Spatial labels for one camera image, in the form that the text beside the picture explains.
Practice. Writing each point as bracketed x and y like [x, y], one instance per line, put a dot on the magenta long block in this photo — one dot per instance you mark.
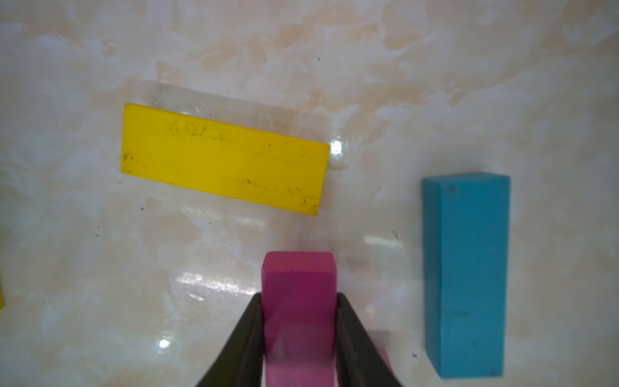
[299, 304]

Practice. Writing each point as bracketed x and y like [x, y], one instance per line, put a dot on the light pink block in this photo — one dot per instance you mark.
[384, 356]

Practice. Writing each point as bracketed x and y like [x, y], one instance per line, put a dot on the teal long block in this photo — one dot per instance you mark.
[465, 220]

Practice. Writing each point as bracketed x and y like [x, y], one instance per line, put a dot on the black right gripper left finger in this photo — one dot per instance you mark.
[240, 362]

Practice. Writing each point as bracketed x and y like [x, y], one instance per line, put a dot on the yellow long block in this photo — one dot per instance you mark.
[213, 157]

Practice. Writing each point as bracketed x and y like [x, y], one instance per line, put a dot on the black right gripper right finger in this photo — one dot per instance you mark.
[358, 361]

